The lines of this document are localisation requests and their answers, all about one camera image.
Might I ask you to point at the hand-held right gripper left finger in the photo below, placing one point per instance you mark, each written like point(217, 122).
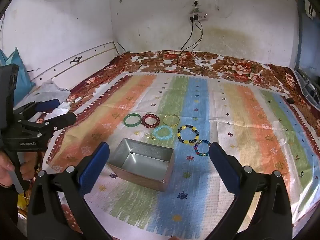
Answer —
point(95, 167)

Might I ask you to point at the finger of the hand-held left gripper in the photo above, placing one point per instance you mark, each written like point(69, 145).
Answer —
point(62, 120)
point(47, 104)

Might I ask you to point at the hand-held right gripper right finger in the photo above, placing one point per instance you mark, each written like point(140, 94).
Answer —
point(225, 170)

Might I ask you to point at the rectangular metal tin box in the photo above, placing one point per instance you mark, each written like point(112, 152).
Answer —
point(140, 163)

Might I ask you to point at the green jade bangle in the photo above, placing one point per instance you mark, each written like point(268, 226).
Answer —
point(125, 121)

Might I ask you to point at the gold bangle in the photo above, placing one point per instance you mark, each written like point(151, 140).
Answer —
point(175, 124)

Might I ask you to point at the person's left hand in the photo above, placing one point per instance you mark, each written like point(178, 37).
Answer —
point(6, 172)

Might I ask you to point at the crumpled white cloth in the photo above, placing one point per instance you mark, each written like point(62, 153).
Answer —
point(52, 90)

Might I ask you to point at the white wooden headboard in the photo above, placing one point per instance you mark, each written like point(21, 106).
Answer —
point(75, 67)

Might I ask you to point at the blue bag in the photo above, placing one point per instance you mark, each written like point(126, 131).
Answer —
point(17, 62)

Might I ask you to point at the striped colourful mat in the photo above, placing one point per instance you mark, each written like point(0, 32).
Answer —
point(175, 92)

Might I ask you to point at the small black object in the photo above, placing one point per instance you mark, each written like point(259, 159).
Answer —
point(290, 101)

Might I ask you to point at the white power strip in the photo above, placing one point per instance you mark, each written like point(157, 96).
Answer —
point(198, 15)

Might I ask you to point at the wall socket with plug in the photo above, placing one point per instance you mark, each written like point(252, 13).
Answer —
point(196, 3)

